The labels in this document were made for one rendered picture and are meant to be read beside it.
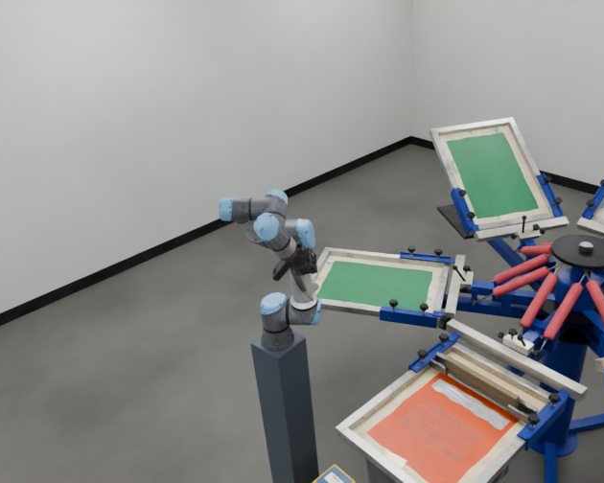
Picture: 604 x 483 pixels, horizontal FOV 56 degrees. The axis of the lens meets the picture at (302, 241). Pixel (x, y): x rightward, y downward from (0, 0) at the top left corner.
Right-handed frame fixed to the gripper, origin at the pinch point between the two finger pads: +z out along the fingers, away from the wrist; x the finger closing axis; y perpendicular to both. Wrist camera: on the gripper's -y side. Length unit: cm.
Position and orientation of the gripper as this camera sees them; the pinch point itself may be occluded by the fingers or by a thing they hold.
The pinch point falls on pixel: (311, 284)
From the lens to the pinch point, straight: 199.6
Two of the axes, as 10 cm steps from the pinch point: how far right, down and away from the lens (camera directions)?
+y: 8.8, -3.5, -3.3
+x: -0.4, -7.4, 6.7
